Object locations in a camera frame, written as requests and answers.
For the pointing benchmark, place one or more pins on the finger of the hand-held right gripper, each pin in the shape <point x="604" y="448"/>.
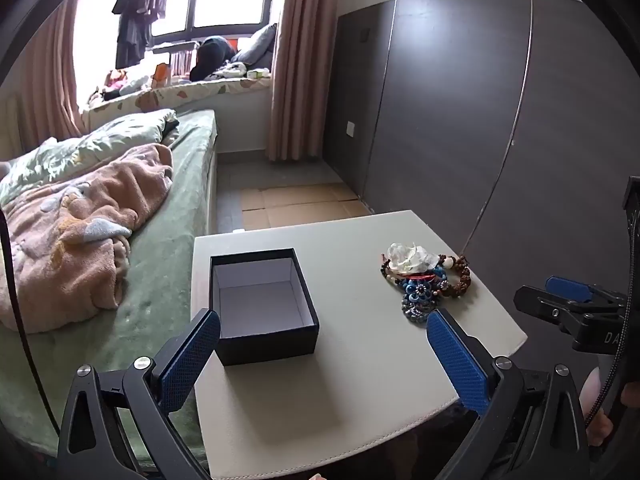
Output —
<point x="575" y="289"/>
<point x="545" y="305"/>

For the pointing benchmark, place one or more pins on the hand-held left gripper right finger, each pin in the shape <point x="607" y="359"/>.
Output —
<point x="457" y="360"/>

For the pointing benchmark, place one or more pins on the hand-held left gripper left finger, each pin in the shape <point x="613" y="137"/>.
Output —
<point x="187" y="360"/>

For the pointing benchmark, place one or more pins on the black cardboard box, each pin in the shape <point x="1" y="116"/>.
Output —
<point x="265" y="305"/>

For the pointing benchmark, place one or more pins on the person's right hand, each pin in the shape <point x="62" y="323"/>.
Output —
<point x="597" y="400"/>

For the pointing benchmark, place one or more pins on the bed with green sheet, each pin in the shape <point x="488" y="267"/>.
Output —
<point x="175" y="260"/>

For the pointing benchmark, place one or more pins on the pink fleece blanket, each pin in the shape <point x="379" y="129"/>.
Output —
<point x="85" y="240"/>

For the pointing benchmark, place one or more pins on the flattened cardboard sheets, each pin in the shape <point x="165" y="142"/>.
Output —
<point x="300" y="202"/>

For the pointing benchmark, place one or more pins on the dark brown wardrobe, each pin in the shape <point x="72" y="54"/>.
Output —
<point x="450" y="110"/>

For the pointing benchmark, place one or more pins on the green floral quilt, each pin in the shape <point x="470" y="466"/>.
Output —
<point x="100" y="145"/>

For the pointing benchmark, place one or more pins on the floral window seat cushion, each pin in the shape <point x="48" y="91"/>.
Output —
<point x="200" y="92"/>

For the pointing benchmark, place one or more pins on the black bag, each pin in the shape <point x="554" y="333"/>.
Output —
<point x="212" y="57"/>

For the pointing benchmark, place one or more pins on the pink curtain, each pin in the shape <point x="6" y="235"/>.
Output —
<point x="300" y="60"/>
<point x="50" y="80"/>

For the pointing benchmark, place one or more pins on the grey pillow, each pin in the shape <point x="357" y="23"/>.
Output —
<point x="257" y="47"/>

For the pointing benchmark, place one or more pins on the dark hanging clothes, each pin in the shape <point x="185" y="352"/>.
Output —
<point x="140" y="10"/>

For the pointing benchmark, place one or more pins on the white wall socket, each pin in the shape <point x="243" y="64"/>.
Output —
<point x="351" y="128"/>

